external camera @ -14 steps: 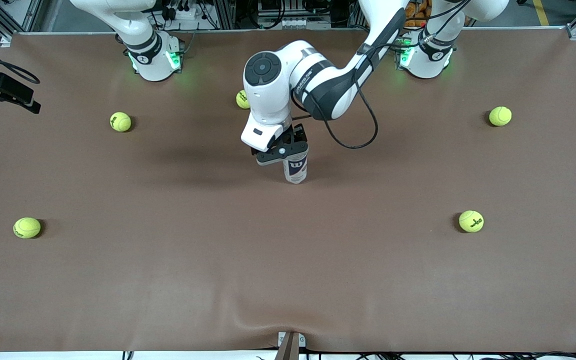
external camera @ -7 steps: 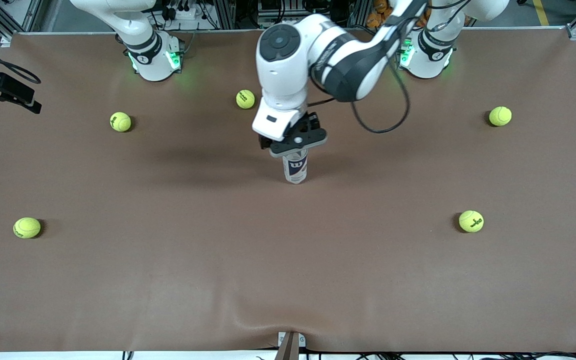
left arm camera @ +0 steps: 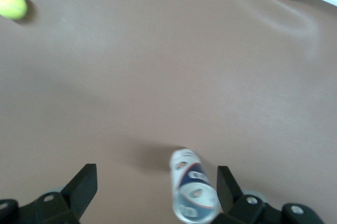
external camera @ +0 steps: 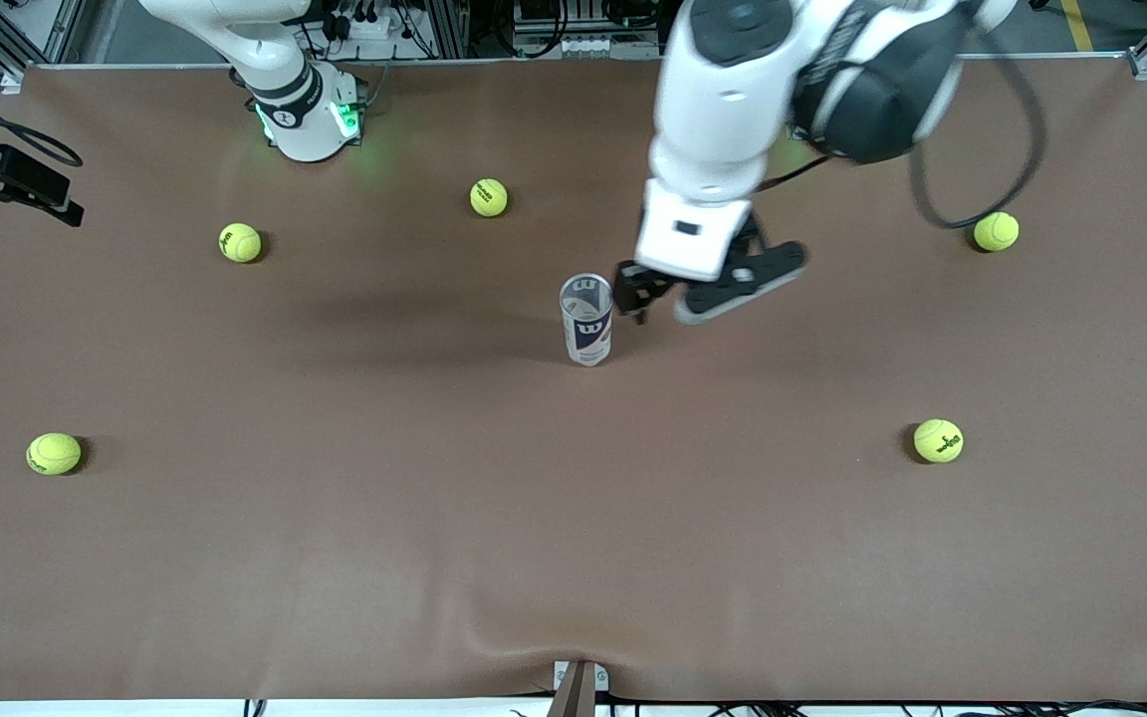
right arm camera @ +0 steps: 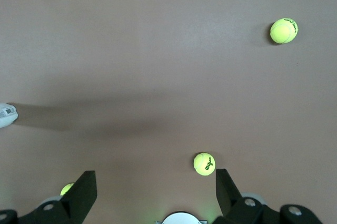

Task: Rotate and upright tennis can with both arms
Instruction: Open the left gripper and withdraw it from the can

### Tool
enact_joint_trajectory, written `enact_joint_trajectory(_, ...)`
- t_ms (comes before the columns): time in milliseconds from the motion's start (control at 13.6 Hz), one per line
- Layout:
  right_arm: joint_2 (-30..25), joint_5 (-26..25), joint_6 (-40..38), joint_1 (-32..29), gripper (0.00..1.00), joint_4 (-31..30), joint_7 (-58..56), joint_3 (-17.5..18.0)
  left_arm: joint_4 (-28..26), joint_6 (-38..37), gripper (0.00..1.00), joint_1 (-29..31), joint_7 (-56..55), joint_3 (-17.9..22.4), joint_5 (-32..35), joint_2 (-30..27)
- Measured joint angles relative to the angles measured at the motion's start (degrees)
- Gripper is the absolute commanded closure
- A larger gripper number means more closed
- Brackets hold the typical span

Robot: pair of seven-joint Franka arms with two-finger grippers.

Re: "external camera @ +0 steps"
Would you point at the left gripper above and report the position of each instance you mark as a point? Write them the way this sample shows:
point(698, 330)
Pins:
point(640, 286)

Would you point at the silver blue tennis ball can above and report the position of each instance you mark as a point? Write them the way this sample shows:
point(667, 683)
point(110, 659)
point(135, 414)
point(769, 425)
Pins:
point(588, 329)

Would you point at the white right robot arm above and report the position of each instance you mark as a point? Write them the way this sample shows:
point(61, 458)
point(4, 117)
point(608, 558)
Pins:
point(295, 119)

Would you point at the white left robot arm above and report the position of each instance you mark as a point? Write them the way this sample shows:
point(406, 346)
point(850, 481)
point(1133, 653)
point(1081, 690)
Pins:
point(723, 100)

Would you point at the yellow tennis ball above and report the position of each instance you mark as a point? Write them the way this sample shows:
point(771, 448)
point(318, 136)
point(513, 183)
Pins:
point(54, 453)
point(240, 242)
point(996, 231)
point(489, 197)

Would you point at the yellow tennis ball Wilson print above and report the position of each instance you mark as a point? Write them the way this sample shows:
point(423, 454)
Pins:
point(938, 440)

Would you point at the white connector strip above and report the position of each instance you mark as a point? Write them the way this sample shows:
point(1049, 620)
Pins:
point(583, 45)

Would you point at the white power strip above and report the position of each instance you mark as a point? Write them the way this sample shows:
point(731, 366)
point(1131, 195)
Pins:
point(369, 25)

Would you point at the brown table mat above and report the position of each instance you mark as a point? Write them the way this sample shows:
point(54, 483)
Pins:
point(335, 558)

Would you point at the silver metal bracket plate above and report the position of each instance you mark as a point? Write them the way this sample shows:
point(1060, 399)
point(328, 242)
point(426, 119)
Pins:
point(600, 677)

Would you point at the brown post bar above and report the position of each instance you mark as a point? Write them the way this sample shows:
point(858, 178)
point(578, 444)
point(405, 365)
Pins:
point(573, 697)

